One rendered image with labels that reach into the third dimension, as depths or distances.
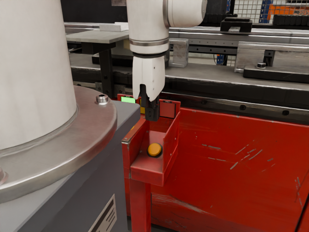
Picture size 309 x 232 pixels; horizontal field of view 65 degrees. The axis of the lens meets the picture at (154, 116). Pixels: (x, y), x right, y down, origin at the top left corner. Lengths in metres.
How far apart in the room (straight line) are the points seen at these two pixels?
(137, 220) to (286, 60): 0.71
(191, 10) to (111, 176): 0.33
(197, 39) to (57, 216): 1.03
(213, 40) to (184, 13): 0.67
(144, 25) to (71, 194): 0.38
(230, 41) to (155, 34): 0.67
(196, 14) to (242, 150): 0.53
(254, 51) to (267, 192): 0.48
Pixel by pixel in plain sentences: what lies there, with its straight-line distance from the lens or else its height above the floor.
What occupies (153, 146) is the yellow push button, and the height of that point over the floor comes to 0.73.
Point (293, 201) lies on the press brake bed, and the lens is 0.99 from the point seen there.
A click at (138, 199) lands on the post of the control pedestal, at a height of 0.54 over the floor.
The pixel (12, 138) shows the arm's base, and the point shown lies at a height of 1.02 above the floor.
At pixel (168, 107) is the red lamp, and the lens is 0.70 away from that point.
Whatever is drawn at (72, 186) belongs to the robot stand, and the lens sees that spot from 0.17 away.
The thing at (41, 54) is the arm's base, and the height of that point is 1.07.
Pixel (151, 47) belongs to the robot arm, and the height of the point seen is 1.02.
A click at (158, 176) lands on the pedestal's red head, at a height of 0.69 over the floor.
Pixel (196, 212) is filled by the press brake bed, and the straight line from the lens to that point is 1.09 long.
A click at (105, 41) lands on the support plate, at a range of 0.72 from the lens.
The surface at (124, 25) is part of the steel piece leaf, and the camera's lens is 1.00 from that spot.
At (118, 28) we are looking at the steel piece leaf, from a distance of 0.89.
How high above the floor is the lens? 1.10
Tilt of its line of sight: 26 degrees down
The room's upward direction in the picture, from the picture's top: straight up
